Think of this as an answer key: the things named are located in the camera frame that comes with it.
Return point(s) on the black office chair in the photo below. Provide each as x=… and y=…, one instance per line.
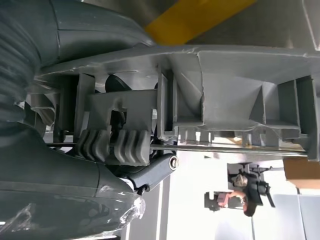
x=257, y=190

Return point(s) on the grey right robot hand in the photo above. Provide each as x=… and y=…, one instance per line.
x=50, y=172

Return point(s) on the yellow tape on workbench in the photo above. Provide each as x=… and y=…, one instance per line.
x=200, y=16

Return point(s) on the brown cardboard box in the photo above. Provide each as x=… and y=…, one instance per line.
x=302, y=172

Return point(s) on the person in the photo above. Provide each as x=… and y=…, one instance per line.
x=246, y=205

